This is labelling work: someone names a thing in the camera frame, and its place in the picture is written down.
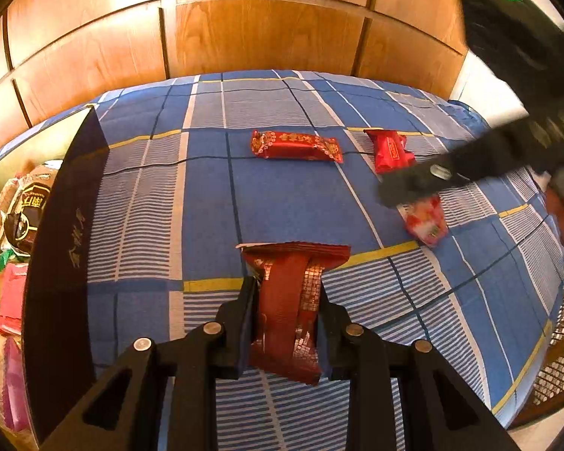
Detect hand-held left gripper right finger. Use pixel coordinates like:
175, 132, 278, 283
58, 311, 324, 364
317, 286, 522, 451

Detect black gift box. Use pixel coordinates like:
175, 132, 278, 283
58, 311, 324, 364
0, 106, 111, 451

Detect brown snack bag dark label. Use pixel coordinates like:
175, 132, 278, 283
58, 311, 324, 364
0, 162, 62, 266

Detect pink snack packet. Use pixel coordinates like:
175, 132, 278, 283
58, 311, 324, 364
0, 262, 31, 336

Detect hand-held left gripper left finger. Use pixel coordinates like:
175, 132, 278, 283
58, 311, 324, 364
40, 276, 259, 451

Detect plain red snack packet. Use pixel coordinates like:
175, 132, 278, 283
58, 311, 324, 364
363, 128, 417, 174

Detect wooden headboard panels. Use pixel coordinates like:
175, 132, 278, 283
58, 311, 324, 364
0, 0, 494, 160

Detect blue checked bed sheet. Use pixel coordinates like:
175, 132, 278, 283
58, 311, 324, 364
0, 70, 564, 451

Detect red gold patterned snack packet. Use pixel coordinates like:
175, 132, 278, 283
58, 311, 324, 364
250, 130, 345, 164

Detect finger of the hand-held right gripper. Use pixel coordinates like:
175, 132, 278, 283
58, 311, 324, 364
377, 118, 547, 208

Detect dark red foil snack packet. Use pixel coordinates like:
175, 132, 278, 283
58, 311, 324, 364
236, 241, 352, 385

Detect red and white snack packet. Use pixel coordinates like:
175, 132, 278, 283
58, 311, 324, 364
397, 194, 449, 249

